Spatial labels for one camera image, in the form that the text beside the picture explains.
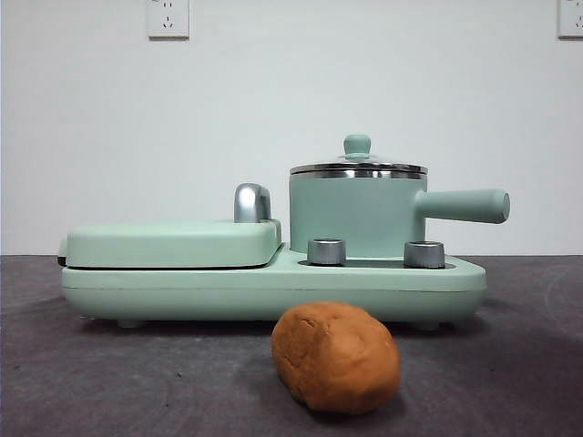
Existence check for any glass lid with green knob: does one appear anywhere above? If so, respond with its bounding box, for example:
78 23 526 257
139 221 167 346
290 133 429 177

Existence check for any brown potato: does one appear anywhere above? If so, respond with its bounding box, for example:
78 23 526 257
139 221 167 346
271 300 402 402

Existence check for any silver control knob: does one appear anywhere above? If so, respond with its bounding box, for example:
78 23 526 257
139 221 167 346
403 239 446 269
307 238 348 266

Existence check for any mint green breakfast machine base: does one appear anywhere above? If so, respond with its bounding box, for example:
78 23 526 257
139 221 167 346
61 240 487 330

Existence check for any chrome grill cover handle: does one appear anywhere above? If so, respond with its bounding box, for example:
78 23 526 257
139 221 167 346
233 182 274 225

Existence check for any mint green handled pot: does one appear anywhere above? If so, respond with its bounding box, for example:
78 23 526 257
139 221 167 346
289 168 511 257

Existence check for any white wall socket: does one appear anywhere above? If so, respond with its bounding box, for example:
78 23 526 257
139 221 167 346
146 0 190 40
557 0 583 40

